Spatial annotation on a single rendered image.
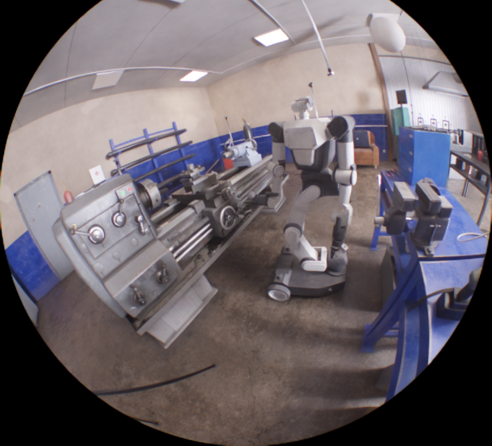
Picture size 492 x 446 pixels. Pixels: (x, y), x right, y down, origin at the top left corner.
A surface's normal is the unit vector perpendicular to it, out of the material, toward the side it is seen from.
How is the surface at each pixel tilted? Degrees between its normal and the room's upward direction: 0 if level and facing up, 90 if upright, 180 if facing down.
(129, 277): 32
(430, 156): 90
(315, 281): 0
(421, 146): 90
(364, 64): 90
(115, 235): 90
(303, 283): 0
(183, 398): 0
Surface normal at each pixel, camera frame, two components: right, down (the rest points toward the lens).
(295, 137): -0.74, 0.41
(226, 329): -0.23, -0.89
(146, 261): 0.25, -0.74
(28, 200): 0.83, 0.03
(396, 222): -0.50, 0.46
